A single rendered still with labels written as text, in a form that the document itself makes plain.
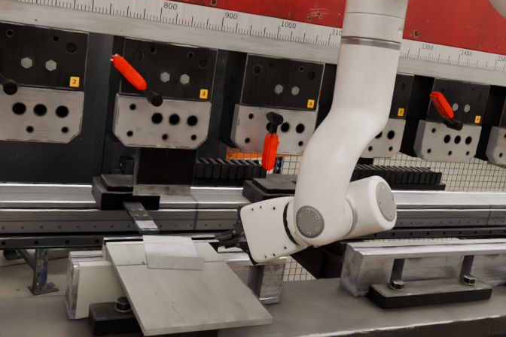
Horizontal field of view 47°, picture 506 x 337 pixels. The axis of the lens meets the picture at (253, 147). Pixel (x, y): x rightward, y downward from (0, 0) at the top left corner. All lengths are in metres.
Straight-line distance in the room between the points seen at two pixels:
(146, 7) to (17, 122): 0.25
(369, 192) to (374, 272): 0.41
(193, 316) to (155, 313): 0.05
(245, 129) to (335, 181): 0.23
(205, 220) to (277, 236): 0.37
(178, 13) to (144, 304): 0.43
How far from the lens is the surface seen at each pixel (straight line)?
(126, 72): 0.85
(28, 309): 1.06
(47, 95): 0.88
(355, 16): 0.87
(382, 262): 1.24
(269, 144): 0.95
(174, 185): 0.99
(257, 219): 0.98
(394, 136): 1.13
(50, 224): 1.23
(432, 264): 1.34
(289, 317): 1.11
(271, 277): 1.11
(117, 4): 0.88
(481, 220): 1.81
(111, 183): 1.19
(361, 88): 0.85
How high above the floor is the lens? 1.39
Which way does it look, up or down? 12 degrees down
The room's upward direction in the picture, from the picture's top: 9 degrees clockwise
